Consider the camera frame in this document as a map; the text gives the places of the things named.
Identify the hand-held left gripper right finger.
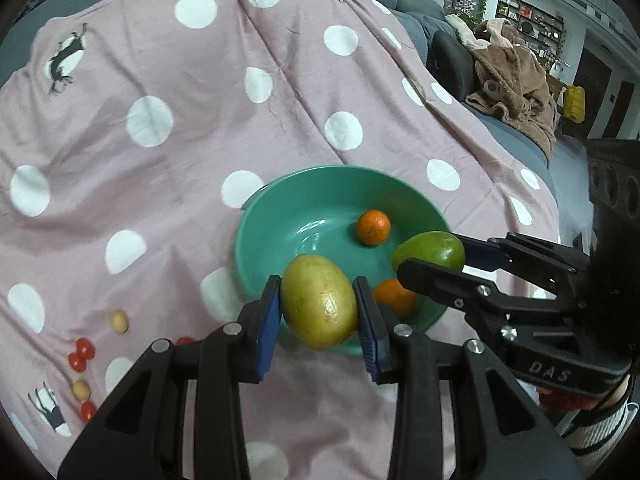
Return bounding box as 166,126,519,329
351,276,583,480

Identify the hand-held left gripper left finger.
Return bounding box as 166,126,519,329
57,274,282,480

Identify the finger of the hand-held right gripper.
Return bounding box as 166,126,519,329
452,232,593,293
396,257,581,346

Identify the green mango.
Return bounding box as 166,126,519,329
390,231,467,273

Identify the yellow-green mango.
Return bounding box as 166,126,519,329
280,254,360,352

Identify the green bowl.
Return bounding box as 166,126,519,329
235,165,451,358

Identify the person's right forearm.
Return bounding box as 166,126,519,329
562,395,640,463

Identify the person's right hand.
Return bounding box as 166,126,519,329
537,375,630,413

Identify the orange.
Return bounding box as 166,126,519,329
356,209,391,246
372,278,417,318

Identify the grey sofa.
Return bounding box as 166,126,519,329
0,0,601,261

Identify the pink polka dot blanket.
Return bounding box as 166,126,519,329
0,0,561,480

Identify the brown plush robe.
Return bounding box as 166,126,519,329
445,14,560,168

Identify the yellow bag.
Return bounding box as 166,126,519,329
564,85,586,123

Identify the black cushion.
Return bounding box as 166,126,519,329
426,30,475,103

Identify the dark door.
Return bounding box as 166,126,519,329
570,47,626,138

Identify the green plant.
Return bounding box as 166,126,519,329
447,0,490,31

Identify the wall shelf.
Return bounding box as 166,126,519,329
495,0,566,71

